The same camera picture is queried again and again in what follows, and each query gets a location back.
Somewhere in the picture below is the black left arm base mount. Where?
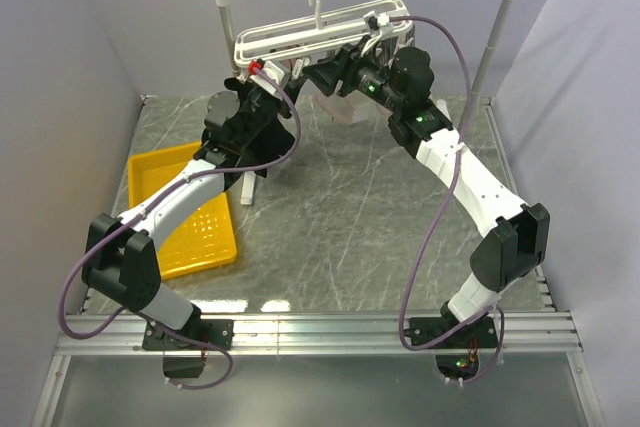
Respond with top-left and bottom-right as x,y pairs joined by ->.
142,319 -> 234,351

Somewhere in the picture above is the grey striped underwear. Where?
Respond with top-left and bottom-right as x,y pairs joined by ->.
374,28 -> 415,66

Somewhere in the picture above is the white clip hanger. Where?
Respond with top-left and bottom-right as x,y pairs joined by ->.
231,0 -> 414,70

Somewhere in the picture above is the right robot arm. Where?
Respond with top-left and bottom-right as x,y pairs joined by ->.
303,45 -> 550,351

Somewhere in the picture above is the pink underwear black trim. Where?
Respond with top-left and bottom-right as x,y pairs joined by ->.
269,44 -> 302,70

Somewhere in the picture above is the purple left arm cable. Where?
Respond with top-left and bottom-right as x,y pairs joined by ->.
58,69 -> 304,391

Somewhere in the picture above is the white underwear pink trim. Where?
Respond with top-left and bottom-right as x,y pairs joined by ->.
313,91 -> 381,125

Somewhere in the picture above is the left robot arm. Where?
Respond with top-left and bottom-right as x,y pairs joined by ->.
76,69 -> 301,349

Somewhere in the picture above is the white rack left foot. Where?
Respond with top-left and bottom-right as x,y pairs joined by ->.
240,171 -> 257,206

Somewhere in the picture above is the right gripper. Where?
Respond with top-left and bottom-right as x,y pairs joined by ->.
301,36 -> 404,114

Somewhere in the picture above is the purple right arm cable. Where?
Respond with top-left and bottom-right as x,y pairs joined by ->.
387,15 -> 504,386

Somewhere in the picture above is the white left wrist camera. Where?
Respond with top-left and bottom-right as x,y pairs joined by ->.
248,60 -> 291,100

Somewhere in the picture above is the yellow plastic tray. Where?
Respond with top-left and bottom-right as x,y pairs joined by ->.
128,142 -> 237,281

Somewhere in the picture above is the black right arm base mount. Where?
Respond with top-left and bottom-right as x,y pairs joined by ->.
403,316 -> 501,350

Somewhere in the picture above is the aluminium table edge rail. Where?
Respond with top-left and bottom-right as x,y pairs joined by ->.
54,311 -> 582,356

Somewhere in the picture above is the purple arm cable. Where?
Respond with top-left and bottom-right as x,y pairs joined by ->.
387,15 -> 504,386
58,69 -> 304,391

